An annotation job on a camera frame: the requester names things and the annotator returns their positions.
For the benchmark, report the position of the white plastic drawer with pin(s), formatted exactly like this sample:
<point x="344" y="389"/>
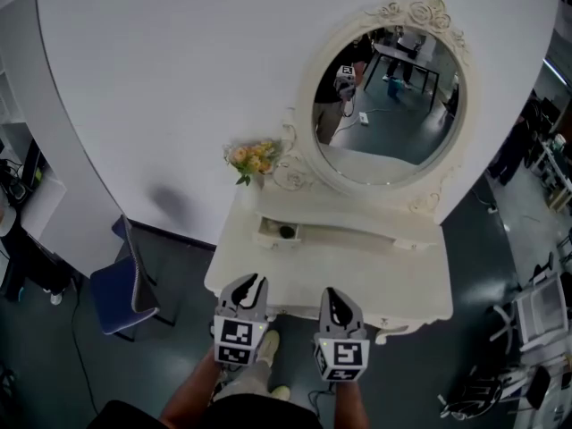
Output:
<point x="413" y="241"/>
<point x="272" y="241"/>

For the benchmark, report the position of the white vanity dressing table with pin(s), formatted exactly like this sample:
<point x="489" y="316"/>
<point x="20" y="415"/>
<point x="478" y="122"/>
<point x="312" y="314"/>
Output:
<point x="357" y="284"/>

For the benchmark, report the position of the blue padded chair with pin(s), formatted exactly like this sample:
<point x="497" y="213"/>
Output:
<point x="120" y="297"/>

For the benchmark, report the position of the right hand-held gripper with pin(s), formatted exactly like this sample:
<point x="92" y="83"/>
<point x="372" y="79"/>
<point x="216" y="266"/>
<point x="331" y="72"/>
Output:
<point x="342" y="355"/>

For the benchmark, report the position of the person's black shirt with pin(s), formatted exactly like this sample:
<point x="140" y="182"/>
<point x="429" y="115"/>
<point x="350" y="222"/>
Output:
<point x="250" y="414"/>

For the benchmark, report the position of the black white striped bag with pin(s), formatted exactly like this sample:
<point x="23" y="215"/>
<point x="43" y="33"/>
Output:
<point x="473" y="396"/>

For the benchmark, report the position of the dark round object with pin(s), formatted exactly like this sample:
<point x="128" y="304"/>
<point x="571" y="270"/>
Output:
<point x="286" y="231"/>

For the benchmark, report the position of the person's beige shoe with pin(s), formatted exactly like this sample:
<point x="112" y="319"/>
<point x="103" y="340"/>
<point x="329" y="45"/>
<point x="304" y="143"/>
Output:
<point x="280" y="392"/>
<point x="269" y="347"/>

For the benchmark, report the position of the white swivel chair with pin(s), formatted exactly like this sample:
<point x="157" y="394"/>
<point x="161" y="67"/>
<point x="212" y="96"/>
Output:
<point x="543" y="306"/>

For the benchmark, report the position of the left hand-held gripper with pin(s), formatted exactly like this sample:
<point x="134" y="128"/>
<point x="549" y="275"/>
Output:
<point x="237" y="335"/>

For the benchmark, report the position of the person's left forearm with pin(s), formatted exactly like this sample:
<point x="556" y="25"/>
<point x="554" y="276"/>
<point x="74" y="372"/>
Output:
<point x="192" y="387"/>

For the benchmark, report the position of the white plastic drawer front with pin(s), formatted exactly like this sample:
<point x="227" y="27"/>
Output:
<point x="413" y="241"/>

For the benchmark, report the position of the oval mirror with white frame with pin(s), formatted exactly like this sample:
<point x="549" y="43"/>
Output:
<point x="393" y="141"/>

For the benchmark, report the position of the peach and white flower bouquet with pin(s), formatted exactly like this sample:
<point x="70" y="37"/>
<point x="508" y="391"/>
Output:
<point x="252" y="157"/>

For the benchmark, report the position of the person's right forearm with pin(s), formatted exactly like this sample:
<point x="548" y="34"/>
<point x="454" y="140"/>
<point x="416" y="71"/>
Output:
<point x="350" y="405"/>

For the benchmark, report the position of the person's khaki trousers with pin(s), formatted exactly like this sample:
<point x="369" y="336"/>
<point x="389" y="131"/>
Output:
<point x="246" y="380"/>

